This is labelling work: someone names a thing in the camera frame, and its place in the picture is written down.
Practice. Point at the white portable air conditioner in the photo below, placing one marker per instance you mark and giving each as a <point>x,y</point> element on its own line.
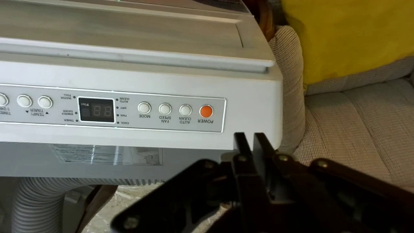
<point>129,56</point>

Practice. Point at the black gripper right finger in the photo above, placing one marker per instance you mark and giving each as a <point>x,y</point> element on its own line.
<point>336,199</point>

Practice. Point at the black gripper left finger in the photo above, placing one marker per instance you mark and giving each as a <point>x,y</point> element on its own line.
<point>201,203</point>

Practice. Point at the yellow cushion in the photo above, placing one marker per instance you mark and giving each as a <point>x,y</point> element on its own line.
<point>353,40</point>

